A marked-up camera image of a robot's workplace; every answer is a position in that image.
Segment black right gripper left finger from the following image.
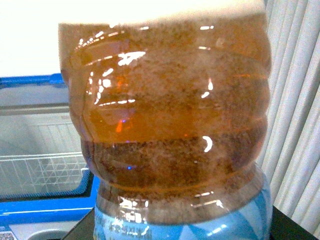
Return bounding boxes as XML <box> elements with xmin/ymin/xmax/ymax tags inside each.
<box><xmin>62</xmin><ymin>208</ymin><xmax>95</xmax><ymax>240</ymax></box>

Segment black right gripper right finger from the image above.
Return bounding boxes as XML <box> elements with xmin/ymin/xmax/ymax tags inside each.
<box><xmin>271</xmin><ymin>206</ymin><xmax>317</xmax><ymax>240</ymax></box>

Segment amber tea drink bottle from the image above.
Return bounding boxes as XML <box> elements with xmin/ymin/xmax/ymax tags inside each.
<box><xmin>58</xmin><ymin>12</ymin><xmax>272</xmax><ymax>240</ymax></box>

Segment white chest freezer body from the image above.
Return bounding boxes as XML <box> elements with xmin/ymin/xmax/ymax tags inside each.
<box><xmin>0</xmin><ymin>74</ymin><xmax>98</xmax><ymax>240</ymax></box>

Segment white vertical blinds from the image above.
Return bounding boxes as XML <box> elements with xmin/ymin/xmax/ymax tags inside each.
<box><xmin>257</xmin><ymin>0</ymin><xmax>320</xmax><ymax>238</ymax></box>

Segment blue energy label sticker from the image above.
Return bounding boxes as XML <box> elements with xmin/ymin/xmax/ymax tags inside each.
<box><xmin>0</xmin><ymin>225</ymin><xmax>17</xmax><ymax>240</ymax></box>

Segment white wire freezer basket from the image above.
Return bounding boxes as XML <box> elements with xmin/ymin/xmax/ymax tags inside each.
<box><xmin>0</xmin><ymin>152</ymin><xmax>91</xmax><ymax>198</ymax></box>

